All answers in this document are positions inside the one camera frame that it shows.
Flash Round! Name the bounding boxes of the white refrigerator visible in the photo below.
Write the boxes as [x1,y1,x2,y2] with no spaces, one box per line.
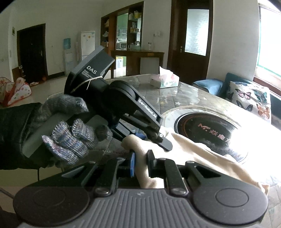
[79,31,95,61]

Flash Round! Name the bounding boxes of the round induction cooktop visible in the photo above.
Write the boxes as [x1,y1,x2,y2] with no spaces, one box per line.
[162,105,249,163]

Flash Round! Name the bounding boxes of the dark teal sofa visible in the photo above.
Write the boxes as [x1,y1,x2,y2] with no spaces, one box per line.
[192,73,280,129]

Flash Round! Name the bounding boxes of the cream knit sweater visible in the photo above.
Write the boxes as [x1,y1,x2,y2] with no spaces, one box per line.
[122,128,270,195]

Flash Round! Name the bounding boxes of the water dispenser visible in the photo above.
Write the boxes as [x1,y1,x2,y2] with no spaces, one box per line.
[63,38,74,76]

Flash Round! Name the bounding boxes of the dark wooden door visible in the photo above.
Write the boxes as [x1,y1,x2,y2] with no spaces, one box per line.
[167,1,213,84]

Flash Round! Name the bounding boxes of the polka dot play tent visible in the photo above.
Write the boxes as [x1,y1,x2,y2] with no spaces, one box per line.
[0,77,32,107]

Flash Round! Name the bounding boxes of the dark entrance door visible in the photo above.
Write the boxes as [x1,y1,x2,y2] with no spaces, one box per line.
[17,24,48,84]

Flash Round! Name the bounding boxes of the grey knit gloved left hand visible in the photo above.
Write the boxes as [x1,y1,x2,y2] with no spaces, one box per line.
[31,95,112,166]

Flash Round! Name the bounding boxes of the green frame window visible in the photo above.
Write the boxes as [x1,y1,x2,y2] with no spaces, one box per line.
[255,1,280,90]

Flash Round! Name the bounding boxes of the butterfly print pillow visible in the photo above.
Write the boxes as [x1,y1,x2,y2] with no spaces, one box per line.
[226,81,272,122]

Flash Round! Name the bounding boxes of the dark wooden shelf cabinet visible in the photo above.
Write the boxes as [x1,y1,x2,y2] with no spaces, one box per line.
[100,1,164,79]

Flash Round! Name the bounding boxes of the tissue box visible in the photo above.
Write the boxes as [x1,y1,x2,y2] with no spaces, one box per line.
[150,66,179,89]

